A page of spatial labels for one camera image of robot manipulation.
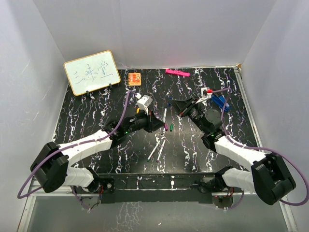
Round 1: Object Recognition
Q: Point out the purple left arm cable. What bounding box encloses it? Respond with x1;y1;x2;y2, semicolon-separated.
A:
17;91;140;210

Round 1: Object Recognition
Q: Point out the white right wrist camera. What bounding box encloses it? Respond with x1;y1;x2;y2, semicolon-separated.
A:
196;87;213;103

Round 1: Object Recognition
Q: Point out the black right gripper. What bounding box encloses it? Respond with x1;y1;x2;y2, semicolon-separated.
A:
169;96;208;133

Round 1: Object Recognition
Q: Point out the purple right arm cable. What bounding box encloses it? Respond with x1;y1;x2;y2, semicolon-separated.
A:
211;88;309;210

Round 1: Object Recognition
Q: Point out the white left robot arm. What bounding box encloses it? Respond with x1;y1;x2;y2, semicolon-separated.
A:
30;110;165;193

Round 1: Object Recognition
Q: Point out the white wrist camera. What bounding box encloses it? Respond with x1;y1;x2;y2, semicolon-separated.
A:
196;87;213;103
135;93;153;115

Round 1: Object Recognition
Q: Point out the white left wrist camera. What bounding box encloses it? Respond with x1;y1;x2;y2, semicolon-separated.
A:
135;93;153;115

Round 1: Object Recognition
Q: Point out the blue stapler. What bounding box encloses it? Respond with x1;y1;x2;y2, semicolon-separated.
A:
211;94;230;112

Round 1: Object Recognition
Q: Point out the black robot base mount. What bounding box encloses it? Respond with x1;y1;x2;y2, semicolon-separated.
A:
74;173;241;205

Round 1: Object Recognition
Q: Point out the yellow framed whiteboard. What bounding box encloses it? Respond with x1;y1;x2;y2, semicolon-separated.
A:
63;50;121;96

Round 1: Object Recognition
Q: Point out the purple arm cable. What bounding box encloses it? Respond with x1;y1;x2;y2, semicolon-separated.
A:
17;91;140;210
211;88;309;210

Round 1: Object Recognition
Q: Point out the white blue marker pen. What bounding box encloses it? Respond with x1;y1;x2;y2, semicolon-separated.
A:
163;108;167;123

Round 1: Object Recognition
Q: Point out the white green marker pen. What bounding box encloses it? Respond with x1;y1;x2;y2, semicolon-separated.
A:
147;141;160;162

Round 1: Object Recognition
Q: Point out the white magenta marker pen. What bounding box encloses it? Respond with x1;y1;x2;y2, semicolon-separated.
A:
156;139;166;162

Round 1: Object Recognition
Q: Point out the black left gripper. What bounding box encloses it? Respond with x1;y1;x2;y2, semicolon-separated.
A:
125;108;165;135

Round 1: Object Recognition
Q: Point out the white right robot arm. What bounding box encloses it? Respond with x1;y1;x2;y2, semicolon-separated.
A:
170;98;296;205

